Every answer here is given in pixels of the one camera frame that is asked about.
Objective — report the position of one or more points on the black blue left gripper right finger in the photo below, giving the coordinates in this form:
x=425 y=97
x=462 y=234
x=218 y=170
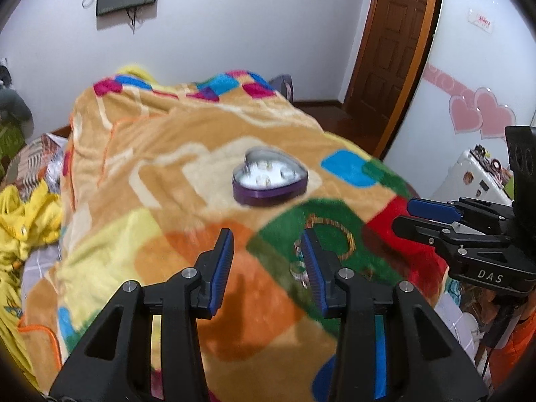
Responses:
x=392 y=345

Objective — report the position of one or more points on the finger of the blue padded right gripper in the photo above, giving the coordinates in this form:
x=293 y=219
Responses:
x=433 y=210

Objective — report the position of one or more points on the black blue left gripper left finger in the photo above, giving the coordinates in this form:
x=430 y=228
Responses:
x=112 y=360

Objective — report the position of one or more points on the white sticker-covered appliance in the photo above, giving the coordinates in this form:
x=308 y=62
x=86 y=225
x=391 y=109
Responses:
x=475 y=175

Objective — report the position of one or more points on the orange sleeve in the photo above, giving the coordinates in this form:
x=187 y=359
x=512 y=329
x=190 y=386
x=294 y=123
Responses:
x=502 y=361

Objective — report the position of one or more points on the white heart-decorated wardrobe door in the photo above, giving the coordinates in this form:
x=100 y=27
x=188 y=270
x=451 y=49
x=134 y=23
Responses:
x=473 y=85

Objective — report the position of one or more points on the colourful patchwork fleece blanket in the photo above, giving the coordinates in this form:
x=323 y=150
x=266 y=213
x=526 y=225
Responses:
x=147 y=187

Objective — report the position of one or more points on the yellow cartoon bed sheet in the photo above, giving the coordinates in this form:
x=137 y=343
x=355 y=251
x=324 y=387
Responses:
x=25 y=226

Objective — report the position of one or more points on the purple heart-shaped tin box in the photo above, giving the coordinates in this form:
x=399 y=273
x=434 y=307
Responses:
x=268 y=177

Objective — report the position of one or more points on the brown wooden door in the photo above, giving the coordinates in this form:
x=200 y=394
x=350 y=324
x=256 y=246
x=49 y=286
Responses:
x=387 y=47

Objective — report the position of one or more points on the grey bag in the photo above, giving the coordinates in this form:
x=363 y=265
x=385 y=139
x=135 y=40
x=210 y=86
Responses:
x=284 y=85

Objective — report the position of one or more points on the striped patterned cloth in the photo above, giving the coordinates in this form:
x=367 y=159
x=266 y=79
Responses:
x=41 y=160

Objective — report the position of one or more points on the pile of clothes and boxes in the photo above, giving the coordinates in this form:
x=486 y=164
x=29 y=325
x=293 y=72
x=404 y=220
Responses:
x=17 y=122

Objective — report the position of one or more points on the yellow pillow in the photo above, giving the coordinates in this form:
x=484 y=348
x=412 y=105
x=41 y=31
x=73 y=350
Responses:
x=136 y=71

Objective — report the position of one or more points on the red white wall label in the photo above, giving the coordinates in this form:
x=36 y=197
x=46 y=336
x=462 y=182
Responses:
x=480 y=20

